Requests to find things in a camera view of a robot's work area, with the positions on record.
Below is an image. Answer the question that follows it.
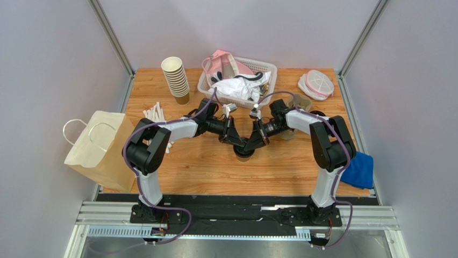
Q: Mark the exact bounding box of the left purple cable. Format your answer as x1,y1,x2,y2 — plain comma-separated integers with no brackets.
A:
122,87,232,246

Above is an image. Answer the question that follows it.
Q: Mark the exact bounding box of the purple cable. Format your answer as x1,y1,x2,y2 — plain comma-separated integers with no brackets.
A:
122,87,232,246
254,91,355,249

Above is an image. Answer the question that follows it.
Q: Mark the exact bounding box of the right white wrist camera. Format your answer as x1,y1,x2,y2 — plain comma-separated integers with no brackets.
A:
249,104,262,120

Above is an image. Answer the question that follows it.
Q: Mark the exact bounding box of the pile of wrapped straws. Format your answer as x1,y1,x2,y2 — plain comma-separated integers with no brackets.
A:
142,102,175,154

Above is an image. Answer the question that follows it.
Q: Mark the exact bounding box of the white plastic basket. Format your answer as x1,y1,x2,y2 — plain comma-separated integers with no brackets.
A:
197,57,278,109

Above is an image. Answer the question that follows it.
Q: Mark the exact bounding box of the white crumpled plastic bag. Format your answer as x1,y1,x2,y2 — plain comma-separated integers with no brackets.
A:
208,71,271,102

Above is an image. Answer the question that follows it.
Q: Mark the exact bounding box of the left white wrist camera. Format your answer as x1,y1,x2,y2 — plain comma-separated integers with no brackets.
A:
221,103,238,118

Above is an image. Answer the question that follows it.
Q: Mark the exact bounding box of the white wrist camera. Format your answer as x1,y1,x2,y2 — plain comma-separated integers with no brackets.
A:
221,103,238,118
249,104,262,120

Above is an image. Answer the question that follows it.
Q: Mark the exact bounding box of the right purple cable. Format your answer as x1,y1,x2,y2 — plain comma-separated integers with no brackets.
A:
254,91,355,249

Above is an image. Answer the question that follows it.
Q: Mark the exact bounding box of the brown paper coffee cup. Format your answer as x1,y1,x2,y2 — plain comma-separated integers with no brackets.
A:
236,155,252,162

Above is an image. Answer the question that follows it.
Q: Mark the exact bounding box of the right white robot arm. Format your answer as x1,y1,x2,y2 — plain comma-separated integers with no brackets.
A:
244,99,356,225

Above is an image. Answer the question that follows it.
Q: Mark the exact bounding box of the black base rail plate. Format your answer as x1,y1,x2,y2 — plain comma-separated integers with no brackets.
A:
96,193,378,238

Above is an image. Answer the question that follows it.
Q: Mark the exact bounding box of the blue cloth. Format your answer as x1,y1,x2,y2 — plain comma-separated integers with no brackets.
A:
341,152,374,189

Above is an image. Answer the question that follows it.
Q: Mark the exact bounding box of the stack of pulp cup carriers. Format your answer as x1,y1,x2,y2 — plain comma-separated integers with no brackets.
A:
278,94,313,140

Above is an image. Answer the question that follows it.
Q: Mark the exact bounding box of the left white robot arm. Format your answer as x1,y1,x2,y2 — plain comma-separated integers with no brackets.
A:
122,98,246,209

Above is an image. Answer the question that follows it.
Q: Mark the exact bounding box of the paper bag with handles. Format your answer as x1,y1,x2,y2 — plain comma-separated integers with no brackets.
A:
62,111,135,192

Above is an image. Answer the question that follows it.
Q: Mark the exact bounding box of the stack of black lids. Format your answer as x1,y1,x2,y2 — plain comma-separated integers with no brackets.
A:
310,110,326,117

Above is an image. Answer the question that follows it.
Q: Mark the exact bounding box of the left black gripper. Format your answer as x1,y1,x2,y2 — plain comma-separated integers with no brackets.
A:
207,117,244,149

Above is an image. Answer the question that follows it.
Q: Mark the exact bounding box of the pink plastic bag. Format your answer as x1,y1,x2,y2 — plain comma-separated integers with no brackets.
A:
202,50,254,82

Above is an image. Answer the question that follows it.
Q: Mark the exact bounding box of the stack of paper cups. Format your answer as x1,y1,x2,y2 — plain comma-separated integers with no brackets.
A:
161,56,190,105

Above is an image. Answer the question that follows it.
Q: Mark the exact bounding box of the black coffee cup lid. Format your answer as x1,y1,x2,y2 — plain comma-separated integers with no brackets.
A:
233,146,255,156

